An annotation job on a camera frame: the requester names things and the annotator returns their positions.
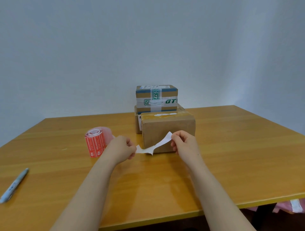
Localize person's left hand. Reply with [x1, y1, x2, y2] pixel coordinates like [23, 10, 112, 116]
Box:
[102, 135, 138, 166]

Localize person's right hand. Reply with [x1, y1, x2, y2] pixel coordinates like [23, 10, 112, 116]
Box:
[171, 130, 203, 167]

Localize roll of red stickers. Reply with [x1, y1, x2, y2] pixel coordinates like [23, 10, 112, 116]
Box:
[85, 127, 115, 158]

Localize cardboard box with torn tape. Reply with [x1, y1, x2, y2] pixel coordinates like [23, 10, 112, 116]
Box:
[140, 112, 196, 154]

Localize white backing paper piece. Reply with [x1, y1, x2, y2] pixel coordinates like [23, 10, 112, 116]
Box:
[135, 131, 173, 156]

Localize wide cardboard box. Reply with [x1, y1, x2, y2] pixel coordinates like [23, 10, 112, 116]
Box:
[134, 103, 185, 134]

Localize box with green GT tape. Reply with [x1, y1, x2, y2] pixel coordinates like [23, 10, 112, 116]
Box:
[135, 85, 179, 114]

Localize person's left forearm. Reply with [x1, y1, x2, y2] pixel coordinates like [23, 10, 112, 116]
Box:
[50, 155, 119, 231]

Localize person's right forearm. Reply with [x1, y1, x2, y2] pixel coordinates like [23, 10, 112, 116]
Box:
[188, 159, 257, 231]

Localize light blue pen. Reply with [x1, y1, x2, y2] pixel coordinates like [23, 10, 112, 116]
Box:
[0, 168, 30, 204]

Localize white tag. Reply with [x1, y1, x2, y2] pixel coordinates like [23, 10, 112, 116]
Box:
[290, 199, 303, 213]

